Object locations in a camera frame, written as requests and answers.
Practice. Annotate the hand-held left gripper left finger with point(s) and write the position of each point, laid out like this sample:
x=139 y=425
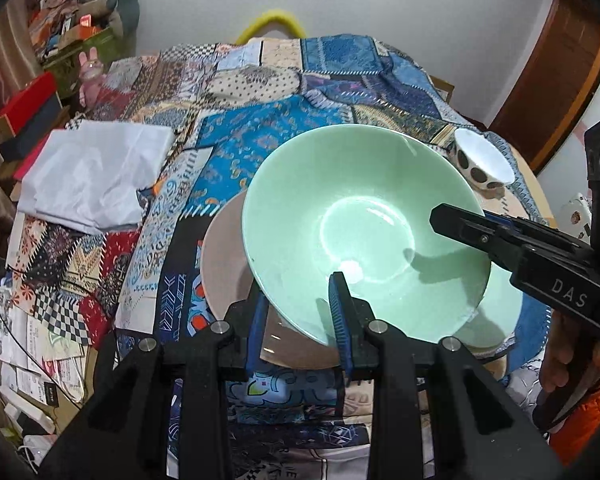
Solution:
x=257 y=330

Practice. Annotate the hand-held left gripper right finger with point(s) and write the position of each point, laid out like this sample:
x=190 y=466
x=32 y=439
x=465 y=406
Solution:
x=337 y=320

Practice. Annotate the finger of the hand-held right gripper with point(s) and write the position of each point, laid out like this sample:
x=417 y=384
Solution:
x=460 y=227
x=530 y=232

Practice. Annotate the green plate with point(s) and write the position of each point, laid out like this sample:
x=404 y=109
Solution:
x=505 y=315

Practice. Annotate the pink plate with brown rim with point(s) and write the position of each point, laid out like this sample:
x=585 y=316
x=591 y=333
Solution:
x=225 y=270

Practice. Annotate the green bowl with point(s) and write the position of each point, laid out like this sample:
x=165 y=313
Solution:
x=330 y=200

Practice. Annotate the person's right hand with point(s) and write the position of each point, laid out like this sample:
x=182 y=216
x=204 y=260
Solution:
x=560 y=355

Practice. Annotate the white plastic device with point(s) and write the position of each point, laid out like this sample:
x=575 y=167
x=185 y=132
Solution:
x=577 y=215

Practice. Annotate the small white dotted bowl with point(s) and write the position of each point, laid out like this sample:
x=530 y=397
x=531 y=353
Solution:
x=482 y=152

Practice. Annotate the brown wooden door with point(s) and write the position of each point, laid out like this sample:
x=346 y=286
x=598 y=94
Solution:
x=555 y=75

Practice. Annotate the pile of papers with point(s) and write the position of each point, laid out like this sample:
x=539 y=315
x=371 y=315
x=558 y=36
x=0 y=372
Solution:
x=40 y=360

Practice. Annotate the white cloth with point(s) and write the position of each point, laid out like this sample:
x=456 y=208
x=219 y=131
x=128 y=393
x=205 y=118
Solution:
x=90 y=175

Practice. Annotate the patchwork tablecloth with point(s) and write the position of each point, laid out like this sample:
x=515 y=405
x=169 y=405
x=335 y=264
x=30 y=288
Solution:
x=260 y=85

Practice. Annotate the yellow curved chair back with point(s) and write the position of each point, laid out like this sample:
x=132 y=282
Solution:
x=280 y=16

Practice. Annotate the red and dark boxes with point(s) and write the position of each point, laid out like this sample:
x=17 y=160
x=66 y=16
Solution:
x=35 y=132

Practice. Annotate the pink bunny toy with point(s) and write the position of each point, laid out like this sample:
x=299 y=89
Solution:
x=91 y=72

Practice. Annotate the red box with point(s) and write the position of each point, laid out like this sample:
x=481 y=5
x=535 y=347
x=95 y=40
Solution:
x=27 y=102

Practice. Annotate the green box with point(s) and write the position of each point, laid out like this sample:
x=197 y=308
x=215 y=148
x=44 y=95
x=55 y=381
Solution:
x=92 y=42

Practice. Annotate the grey-green stuffed toy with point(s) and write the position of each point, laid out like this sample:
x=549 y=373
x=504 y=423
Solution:
x=127 y=10

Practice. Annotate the pile of cardboard packets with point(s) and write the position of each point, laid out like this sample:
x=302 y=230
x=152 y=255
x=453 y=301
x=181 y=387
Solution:
x=60 y=15

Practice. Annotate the striped curtain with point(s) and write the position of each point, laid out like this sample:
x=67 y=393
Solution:
x=5 y=55

